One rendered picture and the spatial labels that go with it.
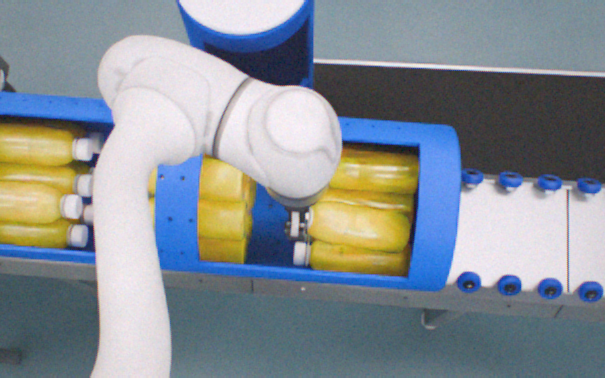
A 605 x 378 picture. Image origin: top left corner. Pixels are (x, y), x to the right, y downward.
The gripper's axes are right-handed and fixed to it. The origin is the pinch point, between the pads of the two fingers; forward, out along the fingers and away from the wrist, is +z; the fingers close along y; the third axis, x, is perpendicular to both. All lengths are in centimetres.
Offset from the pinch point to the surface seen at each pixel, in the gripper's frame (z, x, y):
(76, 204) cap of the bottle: 8.7, 37.6, 0.6
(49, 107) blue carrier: 0.8, 41.9, 14.5
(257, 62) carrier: 90, 18, 65
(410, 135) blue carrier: 0.8, -16.8, 14.2
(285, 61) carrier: 86, 10, 64
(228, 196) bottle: 4.4, 11.7, 2.8
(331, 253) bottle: 12.4, -5.6, -3.8
